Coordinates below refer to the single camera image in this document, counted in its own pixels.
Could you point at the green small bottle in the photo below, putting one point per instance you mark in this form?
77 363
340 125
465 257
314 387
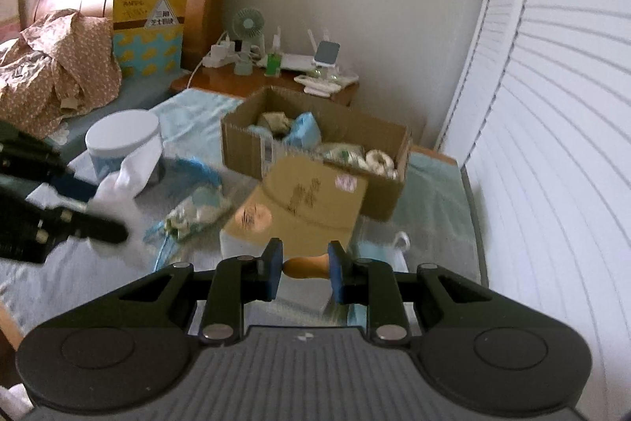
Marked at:
273 64

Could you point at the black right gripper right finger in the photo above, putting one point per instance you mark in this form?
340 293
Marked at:
372 284

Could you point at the white cloth sock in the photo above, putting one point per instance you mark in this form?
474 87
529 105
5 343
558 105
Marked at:
116 195

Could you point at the brown dotted blanket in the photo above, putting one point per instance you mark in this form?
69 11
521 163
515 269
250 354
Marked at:
59 67

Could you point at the light blue face mask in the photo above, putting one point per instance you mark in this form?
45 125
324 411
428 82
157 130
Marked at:
305 133

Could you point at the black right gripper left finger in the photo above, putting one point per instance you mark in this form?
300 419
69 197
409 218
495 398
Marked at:
237 282

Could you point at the gold tissue box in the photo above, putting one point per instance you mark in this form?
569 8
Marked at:
303 203

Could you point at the white remote control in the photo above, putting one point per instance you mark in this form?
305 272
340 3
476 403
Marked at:
323 87

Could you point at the cream fluffy scrunchie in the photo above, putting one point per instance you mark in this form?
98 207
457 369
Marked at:
378 162

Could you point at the yellow blue printed bag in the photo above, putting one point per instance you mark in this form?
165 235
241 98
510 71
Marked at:
148 36

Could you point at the white wifi router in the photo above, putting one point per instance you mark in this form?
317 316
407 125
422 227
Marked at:
302 62

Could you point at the grey plaid table towel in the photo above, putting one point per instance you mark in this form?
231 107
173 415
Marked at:
431 223

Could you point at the white louvered closet door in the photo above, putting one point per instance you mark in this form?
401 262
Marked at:
540 125

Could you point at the white power strip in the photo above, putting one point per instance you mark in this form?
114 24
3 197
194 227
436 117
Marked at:
220 55

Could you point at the brown cardboard box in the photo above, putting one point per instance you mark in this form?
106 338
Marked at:
249 153

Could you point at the jar with white lid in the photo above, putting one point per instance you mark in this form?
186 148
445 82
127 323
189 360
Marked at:
113 138

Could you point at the small green desk fan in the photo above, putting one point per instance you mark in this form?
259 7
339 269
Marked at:
248 27

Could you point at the white smart display stand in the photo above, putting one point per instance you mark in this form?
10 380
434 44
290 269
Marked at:
325 58

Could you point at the orange soft toy piece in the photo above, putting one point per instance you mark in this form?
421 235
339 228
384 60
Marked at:
307 267

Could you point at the wooden nightstand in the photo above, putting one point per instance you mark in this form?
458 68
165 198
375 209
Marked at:
223 81

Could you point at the beige printed cloth bag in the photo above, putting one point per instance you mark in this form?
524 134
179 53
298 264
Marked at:
276 122

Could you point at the blue mask stack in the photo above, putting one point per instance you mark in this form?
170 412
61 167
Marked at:
392 253

